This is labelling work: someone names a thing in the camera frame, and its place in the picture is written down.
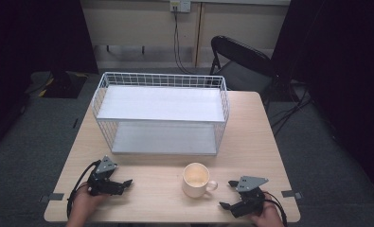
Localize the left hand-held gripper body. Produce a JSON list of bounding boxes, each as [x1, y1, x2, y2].
[[86, 155, 126, 197]]

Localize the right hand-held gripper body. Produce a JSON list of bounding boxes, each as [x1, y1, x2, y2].
[[230, 175, 270, 219]]

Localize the white cup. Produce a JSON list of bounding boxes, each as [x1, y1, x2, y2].
[[181, 162, 219, 200]]

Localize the white wire shelf rack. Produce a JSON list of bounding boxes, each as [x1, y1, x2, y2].
[[91, 71, 231, 156]]

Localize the person's left hand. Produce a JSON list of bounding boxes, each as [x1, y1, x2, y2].
[[69, 182, 109, 223]]

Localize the person's right hand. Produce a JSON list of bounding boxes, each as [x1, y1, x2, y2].
[[248, 191, 285, 227]]

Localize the grey tape strip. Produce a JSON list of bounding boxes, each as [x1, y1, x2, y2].
[[38, 192, 65, 203], [280, 189, 304, 201]]

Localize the black and yellow floor base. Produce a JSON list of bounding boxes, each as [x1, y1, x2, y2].
[[25, 70, 90, 99]]

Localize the black folding chair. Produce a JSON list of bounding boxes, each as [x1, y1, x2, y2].
[[208, 35, 278, 96]]

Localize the black curtain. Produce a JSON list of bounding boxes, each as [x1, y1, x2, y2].
[[271, 0, 374, 202]]

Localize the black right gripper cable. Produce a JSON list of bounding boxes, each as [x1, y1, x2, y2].
[[263, 190, 289, 227]]

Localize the black floor cables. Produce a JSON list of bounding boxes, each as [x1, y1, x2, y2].
[[269, 79, 316, 137]]

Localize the black wall socket cable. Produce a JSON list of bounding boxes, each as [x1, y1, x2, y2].
[[172, 10, 196, 76]]

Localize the white wall socket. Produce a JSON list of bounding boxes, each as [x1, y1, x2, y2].
[[169, 0, 192, 14]]

